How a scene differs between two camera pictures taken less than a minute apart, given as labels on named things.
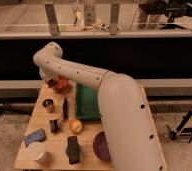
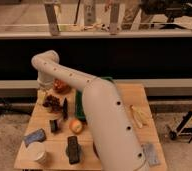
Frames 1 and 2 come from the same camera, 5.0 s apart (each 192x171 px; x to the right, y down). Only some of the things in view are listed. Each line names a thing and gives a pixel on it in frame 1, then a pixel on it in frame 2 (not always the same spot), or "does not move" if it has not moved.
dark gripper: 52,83 -> 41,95
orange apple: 76,126 does not move
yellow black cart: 182,128 does not move
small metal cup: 49,104 -> 54,110
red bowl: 63,84 does not move
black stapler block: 73,150 does not move
